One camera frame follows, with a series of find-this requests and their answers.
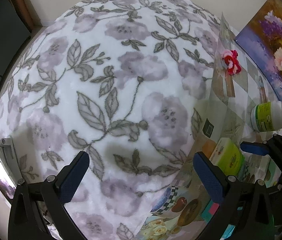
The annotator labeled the white green pill bottle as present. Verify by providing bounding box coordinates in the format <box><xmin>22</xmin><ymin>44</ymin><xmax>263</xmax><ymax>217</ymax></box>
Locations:
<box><xmin>251</xmin><ymin>101</ymin><xmax>282</xmax><ymax>132</ymax></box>

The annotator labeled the patterned checkered tablecloth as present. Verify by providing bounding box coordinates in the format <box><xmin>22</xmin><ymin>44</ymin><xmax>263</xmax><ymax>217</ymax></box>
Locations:
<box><xmin>137</xmin><ymin>18</ymin><xmax>280</xmax><ymax>239</ymax></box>

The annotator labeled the smartphone on stand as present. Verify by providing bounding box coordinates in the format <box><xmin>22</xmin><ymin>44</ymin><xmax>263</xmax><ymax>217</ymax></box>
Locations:
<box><xmin>0</xmin><ymin>138</ymin><xmax>23</xmax><ymax>203</ymax></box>

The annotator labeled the red ribbon flower clip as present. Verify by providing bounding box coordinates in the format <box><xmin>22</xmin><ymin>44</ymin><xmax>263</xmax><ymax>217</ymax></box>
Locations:
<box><xmin>222</xmin><ymin>49</ymin><xmax>242</xmax><ymax>76</ymax></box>

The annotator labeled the grey floral blanket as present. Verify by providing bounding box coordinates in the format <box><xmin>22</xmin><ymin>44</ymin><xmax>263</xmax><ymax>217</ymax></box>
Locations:
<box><xmin>0</xmin><ymin>0</ymin><xmax>220</xmax><ymax>239</ymax></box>

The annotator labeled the floral oil painting canvas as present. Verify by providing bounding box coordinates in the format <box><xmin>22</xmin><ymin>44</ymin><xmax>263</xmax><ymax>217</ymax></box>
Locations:
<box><xmin>235</xmin><ymin>0</ymin><xmax>282</xmax><ymax>100</ymax></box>

